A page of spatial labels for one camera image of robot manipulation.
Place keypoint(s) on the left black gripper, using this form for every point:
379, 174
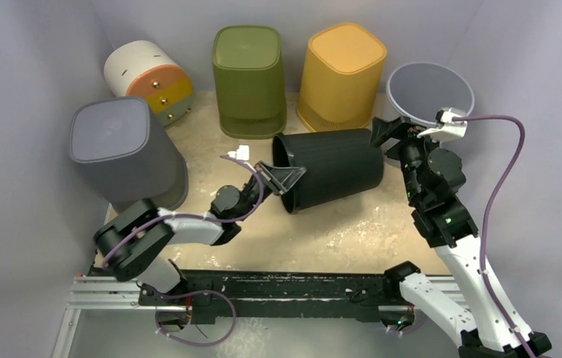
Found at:
280, 179

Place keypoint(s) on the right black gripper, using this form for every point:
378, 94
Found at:
400, 136

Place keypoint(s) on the light grey round bin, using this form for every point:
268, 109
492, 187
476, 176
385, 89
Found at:
419, 90

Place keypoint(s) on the black round bin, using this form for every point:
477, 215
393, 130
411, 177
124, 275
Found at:
338, 164

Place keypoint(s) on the orange plastic mesh basket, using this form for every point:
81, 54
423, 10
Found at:
340, 79

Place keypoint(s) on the green slotted plastic basket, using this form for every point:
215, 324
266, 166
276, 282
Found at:
249, 81

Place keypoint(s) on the grey plastic basket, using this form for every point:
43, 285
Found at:
126, 155

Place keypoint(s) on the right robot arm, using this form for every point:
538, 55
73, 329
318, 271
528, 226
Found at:
489, 325

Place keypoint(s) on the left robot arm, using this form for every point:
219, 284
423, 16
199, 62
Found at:
131, 243

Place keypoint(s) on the white cylindrical drawer cabinet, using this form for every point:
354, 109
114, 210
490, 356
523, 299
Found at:
141, 68

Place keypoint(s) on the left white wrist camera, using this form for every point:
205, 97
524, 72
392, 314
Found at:
242, 153

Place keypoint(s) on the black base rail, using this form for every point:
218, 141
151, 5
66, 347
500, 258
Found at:
217, 294

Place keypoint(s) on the aluminium frame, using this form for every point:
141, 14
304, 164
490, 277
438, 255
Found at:
94, 293

